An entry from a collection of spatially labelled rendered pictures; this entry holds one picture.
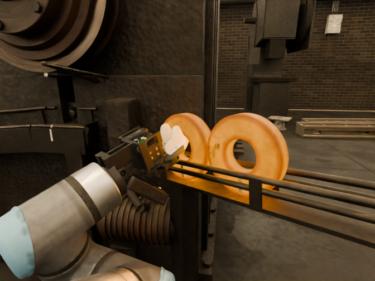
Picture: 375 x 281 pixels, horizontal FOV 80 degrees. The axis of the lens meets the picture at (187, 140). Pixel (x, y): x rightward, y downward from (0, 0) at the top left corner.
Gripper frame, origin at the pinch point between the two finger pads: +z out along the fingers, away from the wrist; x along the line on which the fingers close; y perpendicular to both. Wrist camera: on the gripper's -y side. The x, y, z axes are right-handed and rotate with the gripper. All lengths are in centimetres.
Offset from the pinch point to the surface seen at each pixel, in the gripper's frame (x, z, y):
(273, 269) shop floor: -6, 28, -85
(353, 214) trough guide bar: -33.7, -4.3, -1.9
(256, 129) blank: -18.5, 0.2, 5.6
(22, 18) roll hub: 38, -10, 33
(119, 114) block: 25.8, -0.9, 3.9
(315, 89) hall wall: 149, 621, -216
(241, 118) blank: -15.4, 0.6, 7.0
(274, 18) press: 162, 413, -9
